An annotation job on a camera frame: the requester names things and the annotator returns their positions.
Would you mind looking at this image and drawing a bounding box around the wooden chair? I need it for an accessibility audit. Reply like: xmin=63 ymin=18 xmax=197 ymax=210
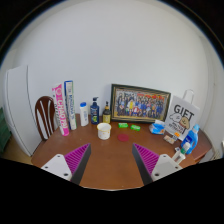
xmin=34 ymin=95 xmax=59 ymax=141

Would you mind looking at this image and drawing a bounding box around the framed group picture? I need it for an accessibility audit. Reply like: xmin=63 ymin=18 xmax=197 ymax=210
xmin=110 ymin=83 xmax=172 ymax=125

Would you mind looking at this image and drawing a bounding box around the white cup with yellow rim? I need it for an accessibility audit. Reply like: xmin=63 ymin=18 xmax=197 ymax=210
xmin=96 ymin=122 xmax=112 ymax=141

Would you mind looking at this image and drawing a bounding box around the dark blue pump bottle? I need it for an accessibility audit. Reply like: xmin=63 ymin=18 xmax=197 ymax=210
xmin=89 ymin=96 xmax=101 ymax=126

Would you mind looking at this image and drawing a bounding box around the blue detergent bottle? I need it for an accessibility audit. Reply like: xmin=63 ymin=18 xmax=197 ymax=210
xmin=180 ymin=123 xmax=201 ymax=156

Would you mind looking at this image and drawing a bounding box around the white radiator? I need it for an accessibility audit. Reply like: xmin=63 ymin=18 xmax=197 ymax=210
xmin=212 ymin=145 xmax=224 ymax=162

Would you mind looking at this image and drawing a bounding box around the small beige snack pack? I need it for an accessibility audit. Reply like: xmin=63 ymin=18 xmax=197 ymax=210
xmin=163 ymin=134 xmax=177 ymax=145

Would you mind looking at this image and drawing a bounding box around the white paper gift bag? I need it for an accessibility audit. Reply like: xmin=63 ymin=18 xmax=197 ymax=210
xmin=163 ymin=88 xmax=201 ymax=142

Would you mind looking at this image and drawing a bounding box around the white cabinet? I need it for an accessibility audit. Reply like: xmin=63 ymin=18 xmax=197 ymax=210
xmin=2 ymin=64 xmax=43 ymax=158

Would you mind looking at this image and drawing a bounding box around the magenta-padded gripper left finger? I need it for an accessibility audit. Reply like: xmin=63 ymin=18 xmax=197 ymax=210
xmin=40 ymin=143 xmax=92 ymax=186

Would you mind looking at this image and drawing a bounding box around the white lotion bottle blue cap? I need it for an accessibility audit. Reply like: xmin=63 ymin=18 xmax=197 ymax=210
xmin=79 ymin=101 xmax=90 ymax=127

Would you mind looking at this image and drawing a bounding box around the flat round red coaster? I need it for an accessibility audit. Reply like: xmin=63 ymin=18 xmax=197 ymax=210
xmin=116 ymin=133 xmax=130 ymax=143

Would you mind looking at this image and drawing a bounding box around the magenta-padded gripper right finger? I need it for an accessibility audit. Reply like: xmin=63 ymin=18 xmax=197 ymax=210
xmin=131 ymin=142 xmax=184 ymax=186

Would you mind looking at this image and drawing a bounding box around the amber pump bottle yellow label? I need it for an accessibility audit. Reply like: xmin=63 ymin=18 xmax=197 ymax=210
xmin=102 ymin=100 xmax=112 ymax=125

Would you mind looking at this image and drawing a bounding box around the clear plastic drink bottle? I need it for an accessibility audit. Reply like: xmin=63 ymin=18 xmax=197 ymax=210
xmin=171 ymin=142 xmax=192 ymax=165

